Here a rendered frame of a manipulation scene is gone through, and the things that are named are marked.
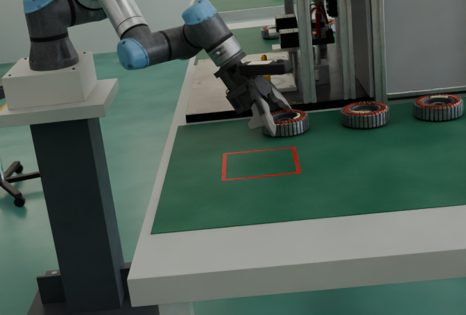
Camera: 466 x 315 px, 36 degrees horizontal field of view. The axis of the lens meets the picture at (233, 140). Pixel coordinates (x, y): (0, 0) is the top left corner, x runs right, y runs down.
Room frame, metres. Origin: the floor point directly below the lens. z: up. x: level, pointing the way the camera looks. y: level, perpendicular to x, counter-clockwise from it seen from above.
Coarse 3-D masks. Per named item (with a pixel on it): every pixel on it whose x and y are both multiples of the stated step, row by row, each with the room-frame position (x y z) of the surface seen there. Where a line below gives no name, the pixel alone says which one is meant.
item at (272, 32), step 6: (276, 18) 2.17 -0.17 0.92; (282, 18) 2.16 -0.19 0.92; (288, 18) 2.16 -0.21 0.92; (294, 18) 2.16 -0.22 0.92; (276, 24) 2.16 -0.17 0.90; (282, 24) 2.16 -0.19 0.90; (288, 24) 2.16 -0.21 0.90; (294, 24) 2.16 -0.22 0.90; (312, 24) 2.15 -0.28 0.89; (324, 24) 2.15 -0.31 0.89; (270, 30) 2.20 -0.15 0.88; (276, 30) 2.16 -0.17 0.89
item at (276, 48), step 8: (280, 32) 1.94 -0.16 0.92; (288, 32) 1.93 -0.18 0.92; (296, 32) 1.92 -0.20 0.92; (280, 40) 1.93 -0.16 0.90; (288, 40) 1.92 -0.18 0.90; (296, 40) 1.92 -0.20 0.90; (312, 40) 1.91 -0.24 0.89; (320, 40) 1.91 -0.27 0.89; (328, 40) 1.91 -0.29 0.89; (272, 48) 1.98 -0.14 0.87; (280, 48) 1.92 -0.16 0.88; (288, 48) 1.92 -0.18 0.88
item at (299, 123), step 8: (272, 112) 1.64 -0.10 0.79; (280, 112) 1.65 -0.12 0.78; (288, 112) 1.64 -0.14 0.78; (296, 112) 1.63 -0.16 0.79; (304, 112) 1.62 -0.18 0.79; (280, 120) 1.61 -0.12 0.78; (288, 120) 1.57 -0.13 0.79; (296, 120) 1.57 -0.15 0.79; (304, 120) 1.58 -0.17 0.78; (264, 128) 1.59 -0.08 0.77; (280, 128) 1.57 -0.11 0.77; (288, 128) 1.56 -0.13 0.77; (296, 128) 1.56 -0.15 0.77; (304, 128) 1.57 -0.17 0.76; (280, 136) 1.56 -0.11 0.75
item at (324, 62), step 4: (324, 60) 1.96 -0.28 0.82; (316, 64) 1.92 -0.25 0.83; (320, 64) 1.92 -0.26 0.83; (324, 64) 1.92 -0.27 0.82; (328, 64) 1.91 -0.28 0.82; (316, 68) 1.91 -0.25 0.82; (320, 68) 1.91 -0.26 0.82; (324, 68) 1.91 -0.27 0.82; (328, 68) 1.91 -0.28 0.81; (320, 72) 1.91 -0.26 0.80; (324, 72) 1.91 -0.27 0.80; (328, 72) 1.91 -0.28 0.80; (320, 76) 1.91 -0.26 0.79; (324, 76) 1.91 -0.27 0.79; (328, 76) 1.91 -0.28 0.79; (320, 80) 1.91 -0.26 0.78; (324, 80) 1.91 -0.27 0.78; (328, 80) 1.91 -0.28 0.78; (316, 84) 1.91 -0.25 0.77; (320, 84) 1.91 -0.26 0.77
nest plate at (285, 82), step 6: (270, 78) 1.99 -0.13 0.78; (276, 78) 1.98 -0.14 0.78; (282, 78) 1.97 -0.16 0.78; (288, 78) 1.97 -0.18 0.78; (276, 84) 1.92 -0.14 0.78; (282, 84) 1.91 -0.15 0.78; (288, 84) 1.91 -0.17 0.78; (294, 84) 1.90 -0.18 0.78; (282, 90) 1.88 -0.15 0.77; (288, 90) 1.88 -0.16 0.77; (294, 90) 1.87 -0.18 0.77
